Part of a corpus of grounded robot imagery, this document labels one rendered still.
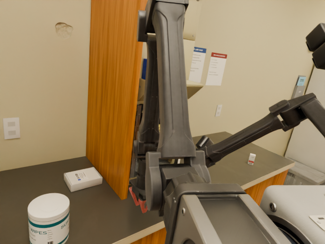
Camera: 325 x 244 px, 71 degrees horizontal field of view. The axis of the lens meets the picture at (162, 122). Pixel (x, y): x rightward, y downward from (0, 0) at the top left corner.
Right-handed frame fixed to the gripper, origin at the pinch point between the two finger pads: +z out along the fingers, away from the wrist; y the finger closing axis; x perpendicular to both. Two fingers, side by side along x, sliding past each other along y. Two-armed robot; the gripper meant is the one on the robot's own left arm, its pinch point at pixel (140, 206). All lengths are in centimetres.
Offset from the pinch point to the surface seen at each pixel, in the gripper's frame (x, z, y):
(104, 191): -1.7, 15.6, 34.3
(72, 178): 10.4, 11.7, 46.1
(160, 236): -18.3, 28.0, 6.5
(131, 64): -6, -48, 26
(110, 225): 5.3, 15.8, 12.0
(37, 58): 19, -42, 76
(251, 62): -171, -56, 76
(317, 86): -325, -36, 63
